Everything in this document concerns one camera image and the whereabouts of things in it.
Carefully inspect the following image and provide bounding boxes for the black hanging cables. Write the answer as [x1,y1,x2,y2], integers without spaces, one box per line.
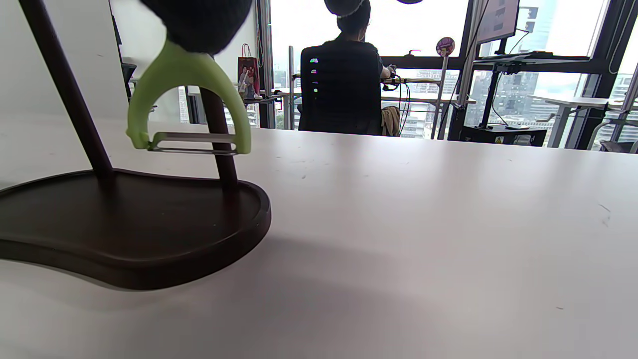
[383,65,412,136]

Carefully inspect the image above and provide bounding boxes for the black office chair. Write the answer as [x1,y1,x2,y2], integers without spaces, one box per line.
[298,44,384,136]

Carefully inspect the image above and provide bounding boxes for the beige garment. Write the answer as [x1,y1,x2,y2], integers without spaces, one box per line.
[381,106,401,137]

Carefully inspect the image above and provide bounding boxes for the computer monitor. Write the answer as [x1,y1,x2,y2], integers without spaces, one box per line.
[476,0,521,45]

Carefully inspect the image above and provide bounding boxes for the red printed gift bag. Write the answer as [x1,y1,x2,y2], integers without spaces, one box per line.
[237,44,261,100]

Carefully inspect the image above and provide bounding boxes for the green vegetable scraper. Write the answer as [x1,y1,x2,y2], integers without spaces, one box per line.
[126,39,251,155]

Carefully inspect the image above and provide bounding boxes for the person's right hand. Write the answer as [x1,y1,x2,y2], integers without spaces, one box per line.
[141,0,253,55]

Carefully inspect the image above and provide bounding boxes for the white desk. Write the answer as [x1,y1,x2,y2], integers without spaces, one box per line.
[528,94,638,149]
[381,75,477,141]

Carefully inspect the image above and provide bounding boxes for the dark raised platform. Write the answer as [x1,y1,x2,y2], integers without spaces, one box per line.
[473,50,592,70]

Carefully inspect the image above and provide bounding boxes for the dark wooden key rack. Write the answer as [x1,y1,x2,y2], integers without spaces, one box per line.
[0,0,272,291]

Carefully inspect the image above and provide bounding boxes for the black monitor stand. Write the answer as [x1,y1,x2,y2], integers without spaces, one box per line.
[478,37,505,130]

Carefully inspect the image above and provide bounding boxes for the round pink sign on pole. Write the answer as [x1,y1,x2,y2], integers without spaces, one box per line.
[431,36,456,140]

